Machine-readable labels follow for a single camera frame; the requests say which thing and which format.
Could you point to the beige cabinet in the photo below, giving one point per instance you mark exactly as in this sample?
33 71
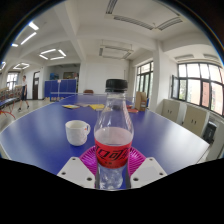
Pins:
196 120
170 110

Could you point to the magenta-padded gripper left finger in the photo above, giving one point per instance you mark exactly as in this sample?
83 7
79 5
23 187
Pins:
77 170

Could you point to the tall narrow dark-framed window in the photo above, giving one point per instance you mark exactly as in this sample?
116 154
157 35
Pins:
144 80

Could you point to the yellow and blue booklet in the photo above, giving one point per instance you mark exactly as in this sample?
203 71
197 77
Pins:
70 106

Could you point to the group of ceiling lights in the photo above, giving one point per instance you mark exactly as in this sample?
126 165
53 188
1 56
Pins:
50 54

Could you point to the yellow paper sheet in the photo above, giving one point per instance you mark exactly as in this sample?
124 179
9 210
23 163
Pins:
97 106

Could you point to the clear red-labelled drink bottle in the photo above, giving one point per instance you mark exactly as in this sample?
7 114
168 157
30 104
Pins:
113 153

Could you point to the brown cardboard box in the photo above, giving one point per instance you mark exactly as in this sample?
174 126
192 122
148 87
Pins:
140 101

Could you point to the black waste bin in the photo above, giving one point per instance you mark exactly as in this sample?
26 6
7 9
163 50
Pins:
210 132

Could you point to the red table tennis paddle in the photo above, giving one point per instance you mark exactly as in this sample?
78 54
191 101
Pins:
132 110

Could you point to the white ceramic mug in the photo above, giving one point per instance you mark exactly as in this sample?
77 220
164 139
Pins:
76 132

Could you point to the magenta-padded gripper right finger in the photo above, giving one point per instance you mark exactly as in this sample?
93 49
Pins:
147 170

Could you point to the red-legged table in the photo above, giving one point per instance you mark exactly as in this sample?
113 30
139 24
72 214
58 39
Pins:
8 101

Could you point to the folded blue table tennis table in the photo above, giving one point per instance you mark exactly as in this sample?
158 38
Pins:
63 87

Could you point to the large dark-framed window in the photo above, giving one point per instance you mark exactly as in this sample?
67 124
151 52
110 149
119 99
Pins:
200 88

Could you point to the dark door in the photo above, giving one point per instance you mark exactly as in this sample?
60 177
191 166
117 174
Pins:
35 85

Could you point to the grey pamphlet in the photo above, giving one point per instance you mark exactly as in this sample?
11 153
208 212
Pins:
83 105

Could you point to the brown chair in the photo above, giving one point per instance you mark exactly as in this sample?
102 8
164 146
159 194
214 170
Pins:
88 91

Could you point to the person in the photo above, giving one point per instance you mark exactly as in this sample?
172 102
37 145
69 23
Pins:
23 93

